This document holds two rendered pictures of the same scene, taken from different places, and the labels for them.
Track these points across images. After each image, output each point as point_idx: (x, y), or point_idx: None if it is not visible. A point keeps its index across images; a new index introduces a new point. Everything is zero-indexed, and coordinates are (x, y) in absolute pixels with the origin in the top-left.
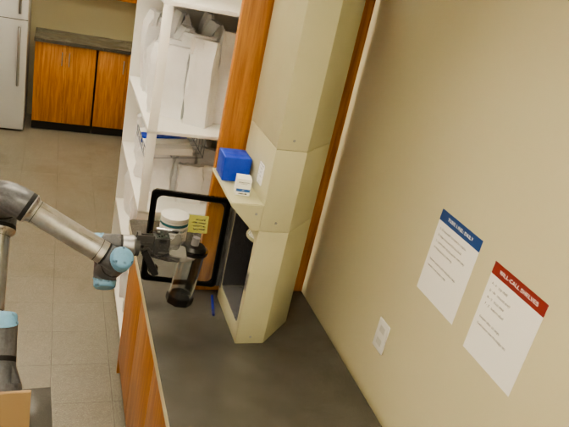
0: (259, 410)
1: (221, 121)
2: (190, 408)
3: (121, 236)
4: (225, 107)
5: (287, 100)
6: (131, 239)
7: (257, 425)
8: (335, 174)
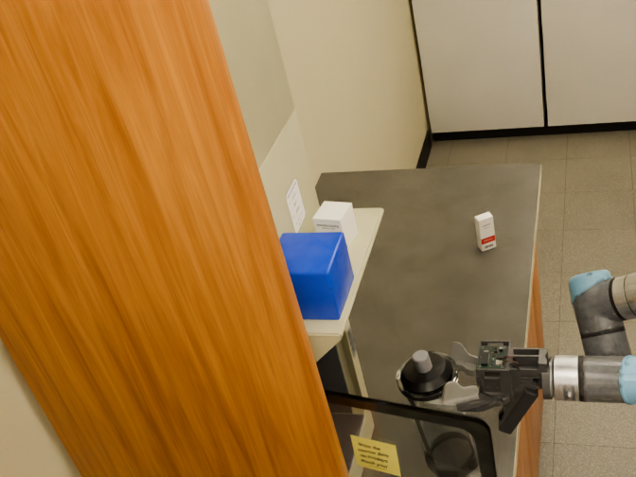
0: (404, 314)
1: (284, 283)
2: (494, 324)
3: (582, 360)
4: (276, 232)
5: (270, 12)
6: (560, 356)
7: (417, 297)
8: (4, 362)
